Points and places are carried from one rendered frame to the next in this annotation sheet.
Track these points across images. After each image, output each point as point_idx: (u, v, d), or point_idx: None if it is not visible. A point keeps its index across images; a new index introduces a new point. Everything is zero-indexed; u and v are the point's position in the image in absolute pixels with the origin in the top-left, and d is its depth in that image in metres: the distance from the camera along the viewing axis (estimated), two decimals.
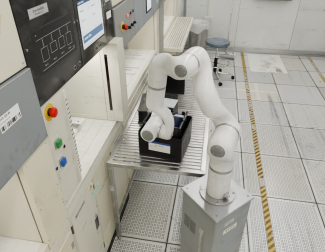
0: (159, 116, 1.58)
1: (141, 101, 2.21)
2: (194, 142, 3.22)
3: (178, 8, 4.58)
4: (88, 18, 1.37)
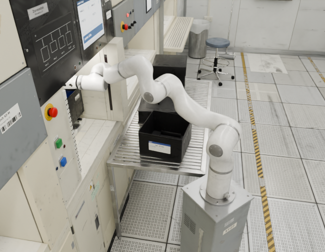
0: (83, 75, 1.66)
1: (141, 101, 2.21)
2: (194, 142, 3.22)
3: (178, 8, 4.58)
4: (88, 18, 1.37)
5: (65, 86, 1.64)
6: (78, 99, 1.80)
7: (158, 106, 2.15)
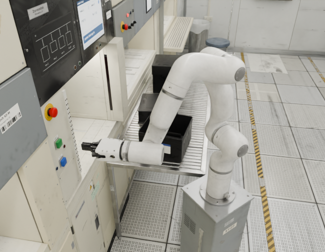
0: (129, 140, 1.16)
1: (141, 101, 2.21)
2: (194, 142, 3.22)
3: (178, 8, 4.58)
4: (88, 18, 1.37)
5: (104, 158, 1.14)
6: None
7: None
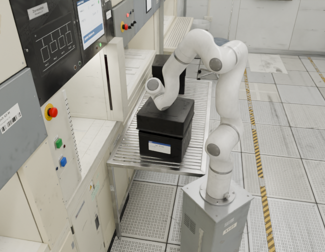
0: None
1: (145, 103, 1.78)
2: (194, 142, 3.22)
3: (178, 8, 4.58)
4: (88, 18, 1.37)
5: None
6: None
7: (163, 111, 1.70)
